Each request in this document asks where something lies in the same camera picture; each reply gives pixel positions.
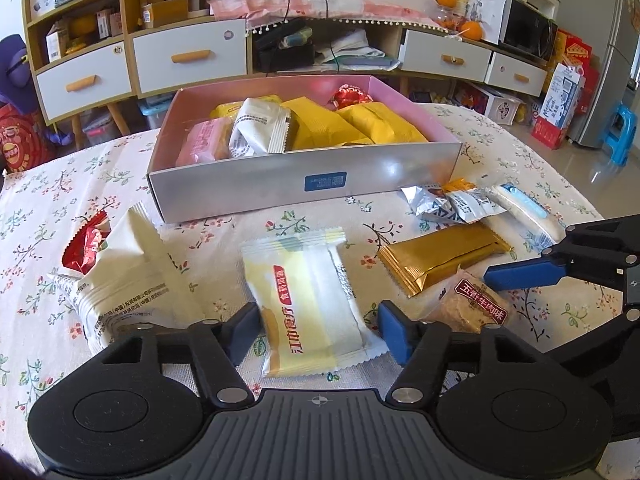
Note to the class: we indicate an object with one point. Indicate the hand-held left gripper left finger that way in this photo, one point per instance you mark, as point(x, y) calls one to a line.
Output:
point(245, 332)

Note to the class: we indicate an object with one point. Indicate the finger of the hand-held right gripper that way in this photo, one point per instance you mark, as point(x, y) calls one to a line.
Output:
point(520, 274)
point(590, 342)

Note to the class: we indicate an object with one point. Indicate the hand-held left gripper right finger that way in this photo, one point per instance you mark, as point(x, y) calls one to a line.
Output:
point(395, 332)

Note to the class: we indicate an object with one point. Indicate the tan clear snack packet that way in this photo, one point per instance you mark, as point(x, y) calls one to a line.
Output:
point(470, 305)

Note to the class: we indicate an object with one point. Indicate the white blue stick packet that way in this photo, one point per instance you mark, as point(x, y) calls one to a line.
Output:
point(525, 210)

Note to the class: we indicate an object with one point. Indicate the cream yellow snack packet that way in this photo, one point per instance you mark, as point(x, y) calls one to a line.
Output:
point(305, 300)

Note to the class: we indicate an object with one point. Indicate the gold foil snack packet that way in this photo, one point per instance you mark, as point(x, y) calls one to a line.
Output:
point(440, 255)

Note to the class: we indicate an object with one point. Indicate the small white orange packet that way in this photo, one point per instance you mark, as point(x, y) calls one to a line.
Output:
point(472, 202)

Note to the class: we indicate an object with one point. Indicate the pink silver cardboard box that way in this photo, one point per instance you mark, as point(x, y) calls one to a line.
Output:
point(250, 185)

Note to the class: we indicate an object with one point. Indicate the red foil snack packet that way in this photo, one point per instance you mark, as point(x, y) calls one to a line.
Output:
point(85, 247)

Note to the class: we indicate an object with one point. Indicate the pink snack packet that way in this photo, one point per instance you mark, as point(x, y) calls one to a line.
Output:
point(202, 142)

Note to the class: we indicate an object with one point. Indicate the large yellow snack packet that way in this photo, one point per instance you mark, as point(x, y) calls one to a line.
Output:
point(385, 125)
point(320, 127)

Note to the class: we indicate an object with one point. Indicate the small yellow snack packet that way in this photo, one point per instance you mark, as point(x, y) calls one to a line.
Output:
point(227, 110)

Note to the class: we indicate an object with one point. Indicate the red white candy packet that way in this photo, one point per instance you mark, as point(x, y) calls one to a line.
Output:
point(350, 96)

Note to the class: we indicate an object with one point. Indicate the blue plastic stool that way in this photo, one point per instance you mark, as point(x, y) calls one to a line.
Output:
point(620, 132)

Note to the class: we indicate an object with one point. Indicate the white red printed box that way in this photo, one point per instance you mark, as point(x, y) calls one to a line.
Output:
point(492, 102)

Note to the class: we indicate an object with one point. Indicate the white blue red carton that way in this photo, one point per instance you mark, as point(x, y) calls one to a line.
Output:
point(560, 105)

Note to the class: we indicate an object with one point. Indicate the small white stand drawer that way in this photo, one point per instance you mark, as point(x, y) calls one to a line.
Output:
point(500, 77)

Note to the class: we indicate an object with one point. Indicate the yellow egg tray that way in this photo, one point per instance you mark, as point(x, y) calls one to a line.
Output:
point(430, 96)

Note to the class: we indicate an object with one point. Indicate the grey refrigerator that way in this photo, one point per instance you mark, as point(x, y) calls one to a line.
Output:
point(590, 60)

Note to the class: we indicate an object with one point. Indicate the red gift boxes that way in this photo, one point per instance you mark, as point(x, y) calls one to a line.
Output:
point(580, 52)

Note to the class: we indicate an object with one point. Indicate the wide white stand drawer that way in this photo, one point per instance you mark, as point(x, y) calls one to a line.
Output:
point(425, 60)

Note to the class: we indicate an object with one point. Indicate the blue lid storage box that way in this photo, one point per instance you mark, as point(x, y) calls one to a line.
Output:
point(155, 112)

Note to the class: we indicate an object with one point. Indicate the black microwave oven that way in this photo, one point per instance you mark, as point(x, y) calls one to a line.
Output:
point(530, 32)

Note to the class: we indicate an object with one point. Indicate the grey lid storage box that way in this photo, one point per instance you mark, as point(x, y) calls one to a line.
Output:
point(102, 127)

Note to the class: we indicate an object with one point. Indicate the bag of small oranges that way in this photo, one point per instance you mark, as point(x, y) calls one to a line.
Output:
point(450, 22)

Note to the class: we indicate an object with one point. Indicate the white printed gift box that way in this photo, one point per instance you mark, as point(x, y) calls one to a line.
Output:
point(485, 12)

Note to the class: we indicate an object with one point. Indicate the dark clothing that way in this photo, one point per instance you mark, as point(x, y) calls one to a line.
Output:
point(10, 466)

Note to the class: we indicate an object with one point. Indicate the black storage box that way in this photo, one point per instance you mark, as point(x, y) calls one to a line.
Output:
point(285, 57)

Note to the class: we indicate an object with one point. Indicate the pile of papers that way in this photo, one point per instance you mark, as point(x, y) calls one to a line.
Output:
point(355, 50)

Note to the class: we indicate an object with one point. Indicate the large white cabinet drawer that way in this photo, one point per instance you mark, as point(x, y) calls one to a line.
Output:
point(155, 55)
point(55, 85)

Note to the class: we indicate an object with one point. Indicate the red printed bag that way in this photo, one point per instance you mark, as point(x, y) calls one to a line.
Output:
point(20, 145)

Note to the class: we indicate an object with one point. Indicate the green blue pouch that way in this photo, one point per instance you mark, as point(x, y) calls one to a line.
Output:
point(300, 37)

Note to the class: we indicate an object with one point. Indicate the pink pompom cloth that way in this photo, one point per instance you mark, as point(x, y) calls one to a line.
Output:
point(375, 7)

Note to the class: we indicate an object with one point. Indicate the brown cardboard box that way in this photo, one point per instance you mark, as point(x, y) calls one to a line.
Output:
point(162, 12)

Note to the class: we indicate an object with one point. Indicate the small yellow toy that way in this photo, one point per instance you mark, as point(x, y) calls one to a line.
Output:
point(77, 46)

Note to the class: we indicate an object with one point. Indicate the small brown white cartons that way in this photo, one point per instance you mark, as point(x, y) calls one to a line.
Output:
point(107, 22)

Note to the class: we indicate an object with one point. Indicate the small white carton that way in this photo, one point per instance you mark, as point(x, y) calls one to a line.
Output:
point(57, 42)

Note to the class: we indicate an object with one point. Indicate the yellow round fruit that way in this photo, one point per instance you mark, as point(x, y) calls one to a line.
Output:
point(82, 26)

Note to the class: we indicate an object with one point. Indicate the purple plush toy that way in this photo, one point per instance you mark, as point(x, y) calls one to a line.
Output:
point(15, 65)

